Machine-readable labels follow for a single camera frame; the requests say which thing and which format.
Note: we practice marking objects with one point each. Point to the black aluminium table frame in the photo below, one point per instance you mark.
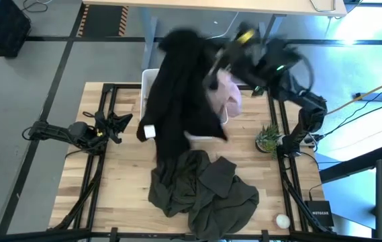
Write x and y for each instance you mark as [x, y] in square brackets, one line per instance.
[127, 86]

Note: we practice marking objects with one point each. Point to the black hazard striped floor mat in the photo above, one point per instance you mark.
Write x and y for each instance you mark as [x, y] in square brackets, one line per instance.
[103, 20]

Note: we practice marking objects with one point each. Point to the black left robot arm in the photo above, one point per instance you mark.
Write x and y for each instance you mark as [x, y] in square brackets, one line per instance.
[56, 131]

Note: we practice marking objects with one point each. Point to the black Netgear router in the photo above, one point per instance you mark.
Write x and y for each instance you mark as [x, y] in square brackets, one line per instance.
[319, 213]

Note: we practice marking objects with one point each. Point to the black crate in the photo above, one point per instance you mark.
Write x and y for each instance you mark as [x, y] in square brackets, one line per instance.
[6, 30]

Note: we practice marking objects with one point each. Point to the white perforated plastic basket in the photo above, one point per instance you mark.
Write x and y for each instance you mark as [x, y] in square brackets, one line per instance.
[147, 84]

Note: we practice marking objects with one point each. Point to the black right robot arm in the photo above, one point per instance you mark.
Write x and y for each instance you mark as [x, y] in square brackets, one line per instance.
[308, 114]

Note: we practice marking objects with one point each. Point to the white ball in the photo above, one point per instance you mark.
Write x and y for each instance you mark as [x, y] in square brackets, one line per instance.
[283, 222]

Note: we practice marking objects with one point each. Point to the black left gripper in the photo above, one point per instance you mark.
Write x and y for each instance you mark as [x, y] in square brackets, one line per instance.
[101, 130]

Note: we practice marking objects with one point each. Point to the dark green garment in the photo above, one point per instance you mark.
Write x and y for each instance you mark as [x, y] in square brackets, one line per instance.
[211, 195]

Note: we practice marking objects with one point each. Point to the light wooden desk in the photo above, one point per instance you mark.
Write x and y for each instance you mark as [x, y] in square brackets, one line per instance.
[211, 5]

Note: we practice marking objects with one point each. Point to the white power strip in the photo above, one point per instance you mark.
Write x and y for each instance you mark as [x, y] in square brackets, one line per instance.
[308, 140]

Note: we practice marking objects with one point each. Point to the pink garment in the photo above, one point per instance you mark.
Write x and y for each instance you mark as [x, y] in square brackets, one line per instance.
[227, 98]

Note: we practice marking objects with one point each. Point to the black garment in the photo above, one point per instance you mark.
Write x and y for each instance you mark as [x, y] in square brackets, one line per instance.
[180, 94]

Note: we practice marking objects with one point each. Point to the potted succulent plant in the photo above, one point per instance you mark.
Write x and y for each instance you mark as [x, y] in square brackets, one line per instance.
[268, 138]

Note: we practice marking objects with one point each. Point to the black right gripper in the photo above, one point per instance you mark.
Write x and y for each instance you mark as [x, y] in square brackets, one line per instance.
[244, 50]

